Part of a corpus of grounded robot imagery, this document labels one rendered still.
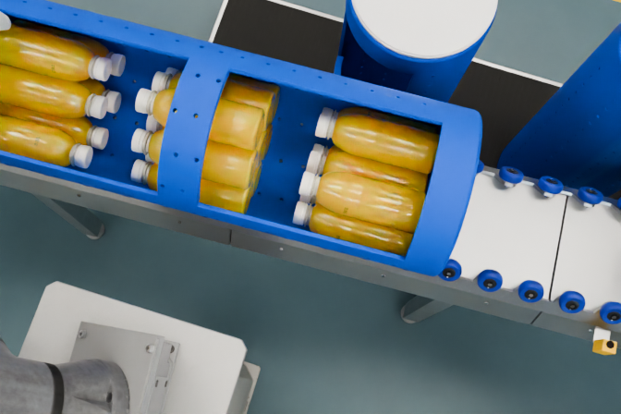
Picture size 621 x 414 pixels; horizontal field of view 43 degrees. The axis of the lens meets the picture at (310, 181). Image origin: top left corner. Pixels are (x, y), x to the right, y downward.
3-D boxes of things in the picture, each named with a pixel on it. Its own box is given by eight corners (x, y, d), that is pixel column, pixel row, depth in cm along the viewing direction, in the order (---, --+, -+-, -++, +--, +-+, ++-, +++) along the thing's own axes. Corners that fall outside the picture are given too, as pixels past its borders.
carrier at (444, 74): (357, 74, 236) (305, 149, 230) (397, -101, 152) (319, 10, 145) (437, 123, 233) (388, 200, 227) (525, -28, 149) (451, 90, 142)
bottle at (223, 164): (261, 146, 131) (154, 118, 132) (254, 152, 124) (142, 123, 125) (251, 186, 132) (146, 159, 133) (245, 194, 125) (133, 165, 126)
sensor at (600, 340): (605, 355, 143) (616, 354, 139) (590, 351, 143) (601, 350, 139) (612, 314, 145) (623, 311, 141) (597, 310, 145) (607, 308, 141)
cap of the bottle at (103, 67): (102, 52, 132) (112, 54, 132) (102, 71, 135) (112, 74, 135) (92, 64, 129) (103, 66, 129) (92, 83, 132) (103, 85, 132)
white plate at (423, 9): (399, -102, 151) (398, -98, 152) (322, 6, 144) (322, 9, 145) (524, -31, 148) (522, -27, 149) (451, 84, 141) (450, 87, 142)
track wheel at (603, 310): (631, 311, 137) (630, 304, 138) (606, 305, 137) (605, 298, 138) (621, 329, 139) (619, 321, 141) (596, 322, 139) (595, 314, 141)
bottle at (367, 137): (443, 136, 126) (331, 107, 127) (431, 177, 127) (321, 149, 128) (438, 132, 133) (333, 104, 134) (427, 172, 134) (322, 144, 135)
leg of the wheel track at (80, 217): (101, 241, 236) (38, 190, 175) (82, 237, 236) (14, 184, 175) (107, 223, 237) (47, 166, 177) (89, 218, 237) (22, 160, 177)
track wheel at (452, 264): (465, 268, 138) (465, 261, 139) (440, 261, 138) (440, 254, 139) (457, 286, 140) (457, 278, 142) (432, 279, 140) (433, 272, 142)
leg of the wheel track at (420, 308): (417, 325, 233) (465, 303, 172) (398, 320, 233) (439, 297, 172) (421, 306, 234) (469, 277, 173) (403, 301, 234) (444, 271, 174)
